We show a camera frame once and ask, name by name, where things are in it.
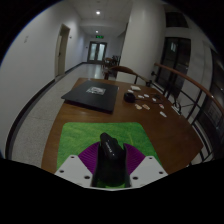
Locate green mouse pad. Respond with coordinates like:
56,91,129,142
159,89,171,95
56,121,163,190

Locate dark framed window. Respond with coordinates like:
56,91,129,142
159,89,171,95
157,36,192,98

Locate plain side door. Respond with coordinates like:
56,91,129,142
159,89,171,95
54,23,71,78

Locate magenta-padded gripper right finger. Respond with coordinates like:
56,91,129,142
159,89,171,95
123,143,169,188

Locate glazed double door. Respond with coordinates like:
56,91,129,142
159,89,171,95
87,41,108,64

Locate black closed laptop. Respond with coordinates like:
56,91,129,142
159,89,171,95
61,78,120,115

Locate wooden armchair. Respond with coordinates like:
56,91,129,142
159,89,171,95
103,65,152,88

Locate wood-topped black metal railing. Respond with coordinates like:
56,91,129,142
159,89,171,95
149,62,224,165

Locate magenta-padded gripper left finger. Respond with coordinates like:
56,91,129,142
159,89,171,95
54,141,101,188

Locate small wooden chair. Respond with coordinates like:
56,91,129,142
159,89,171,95
101,55,122,70

